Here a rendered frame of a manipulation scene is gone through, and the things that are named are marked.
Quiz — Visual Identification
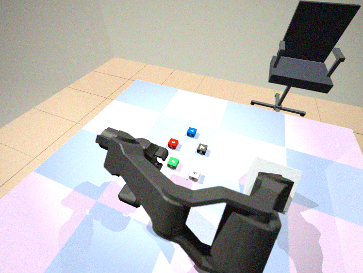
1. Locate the red block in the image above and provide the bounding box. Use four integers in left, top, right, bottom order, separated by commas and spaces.
168, 138, 179, 149

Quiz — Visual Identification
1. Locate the green block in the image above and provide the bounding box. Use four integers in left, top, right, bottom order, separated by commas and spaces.
167, 157, 179, 169

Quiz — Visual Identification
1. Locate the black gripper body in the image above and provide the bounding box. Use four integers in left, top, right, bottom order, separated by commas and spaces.
118, 146, 168, 208

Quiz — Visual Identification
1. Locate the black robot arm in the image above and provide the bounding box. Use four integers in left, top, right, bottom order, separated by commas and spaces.
95, 127, 295, 273

